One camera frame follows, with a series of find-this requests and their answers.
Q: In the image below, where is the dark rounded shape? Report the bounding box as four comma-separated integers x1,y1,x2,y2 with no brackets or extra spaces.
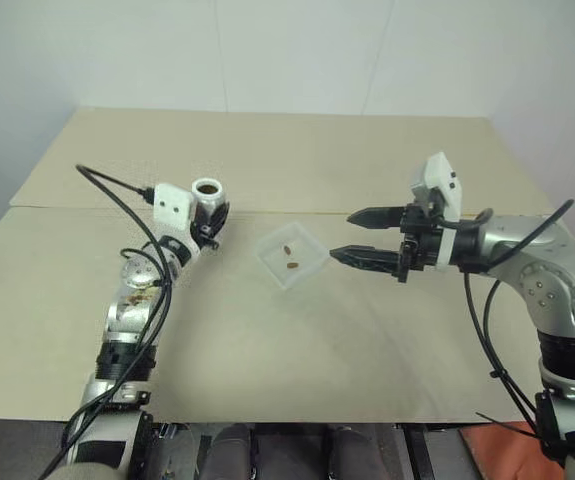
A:
210,422,254,480
323,424,377,480

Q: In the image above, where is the clear square plastic tray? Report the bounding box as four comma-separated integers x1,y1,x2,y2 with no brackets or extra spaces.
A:
252,222,329,291

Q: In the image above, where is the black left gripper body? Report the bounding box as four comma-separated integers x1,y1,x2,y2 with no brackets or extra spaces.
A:
190,202,221,252

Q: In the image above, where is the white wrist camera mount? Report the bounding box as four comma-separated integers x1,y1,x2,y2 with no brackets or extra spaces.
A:
152,183,193,231
408,152,464,274

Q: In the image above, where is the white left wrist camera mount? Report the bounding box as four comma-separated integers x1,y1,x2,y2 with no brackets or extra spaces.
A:
152,183,193,231

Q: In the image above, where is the red-orange sheet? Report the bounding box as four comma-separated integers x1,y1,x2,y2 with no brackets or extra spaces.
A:
459,419,568,480

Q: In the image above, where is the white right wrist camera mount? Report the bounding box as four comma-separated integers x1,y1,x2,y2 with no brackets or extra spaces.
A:
408,152,464,274

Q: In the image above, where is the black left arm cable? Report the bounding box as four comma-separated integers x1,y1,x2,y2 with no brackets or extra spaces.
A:
41,163,174,480

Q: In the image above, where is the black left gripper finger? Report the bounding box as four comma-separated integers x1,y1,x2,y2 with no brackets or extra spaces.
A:
207,199,232,237

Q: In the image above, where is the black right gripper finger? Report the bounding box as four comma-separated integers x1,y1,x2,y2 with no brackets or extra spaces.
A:
346,204,409,232
329,244,401,282

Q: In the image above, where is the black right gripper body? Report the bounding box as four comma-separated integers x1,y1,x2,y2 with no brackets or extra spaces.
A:
395,192,451,285

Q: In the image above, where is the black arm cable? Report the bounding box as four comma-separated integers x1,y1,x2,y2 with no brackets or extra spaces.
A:
41,163,174,480
454,198,575,451

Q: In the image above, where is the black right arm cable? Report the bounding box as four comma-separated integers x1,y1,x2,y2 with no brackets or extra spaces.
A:
454,198,575,451

